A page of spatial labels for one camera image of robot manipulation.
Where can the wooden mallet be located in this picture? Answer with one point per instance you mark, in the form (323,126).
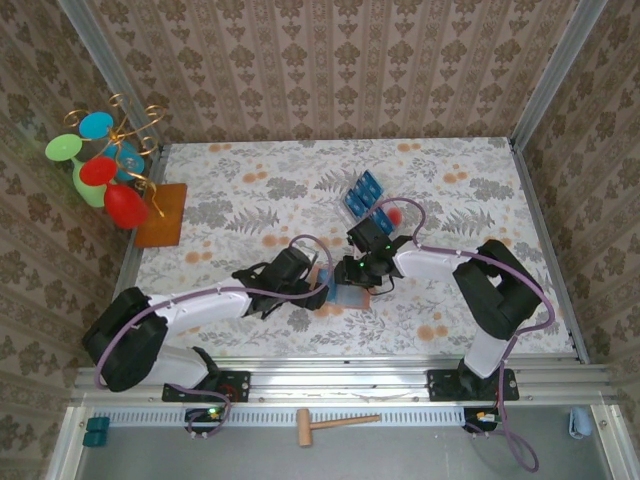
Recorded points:
(305,427)

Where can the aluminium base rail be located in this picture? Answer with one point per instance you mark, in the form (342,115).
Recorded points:
(325,380)

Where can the white card with red circle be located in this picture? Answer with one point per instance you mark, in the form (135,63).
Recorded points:
(395,215)

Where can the blue plastic goblet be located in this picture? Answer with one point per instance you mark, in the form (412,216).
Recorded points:
(97,125)

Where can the brown leather card holder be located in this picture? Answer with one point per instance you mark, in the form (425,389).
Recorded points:
(357,300)

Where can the clear plastic card tray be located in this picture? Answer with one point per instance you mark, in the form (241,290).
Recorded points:
(350,192)

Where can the floral patterned table cover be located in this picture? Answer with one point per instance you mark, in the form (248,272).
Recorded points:
(250,175)

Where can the teal block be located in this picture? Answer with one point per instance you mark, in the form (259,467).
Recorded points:
(95,439)
(98,424)

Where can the red plastic goblet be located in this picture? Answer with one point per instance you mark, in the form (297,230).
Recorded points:
(125,207)

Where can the grey metal shelf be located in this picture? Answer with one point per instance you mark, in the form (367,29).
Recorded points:
(425,450)

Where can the aluminium table side rail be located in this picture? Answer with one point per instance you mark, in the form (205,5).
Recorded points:
(129,270)
(530,200)

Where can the light blue cloth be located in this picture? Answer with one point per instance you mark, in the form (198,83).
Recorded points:
(580,424)

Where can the small controller board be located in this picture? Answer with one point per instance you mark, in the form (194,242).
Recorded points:
(205,416)
(482,418)

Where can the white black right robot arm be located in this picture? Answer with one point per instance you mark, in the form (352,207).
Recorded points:
(425,262)

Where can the aluminium frame post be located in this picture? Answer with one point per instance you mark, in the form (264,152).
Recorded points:
(109,65)
(559,65)

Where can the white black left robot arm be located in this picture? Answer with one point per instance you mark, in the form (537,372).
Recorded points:
(200,305)

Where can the green plastic goblet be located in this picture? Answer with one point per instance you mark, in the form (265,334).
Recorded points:
(90,190)

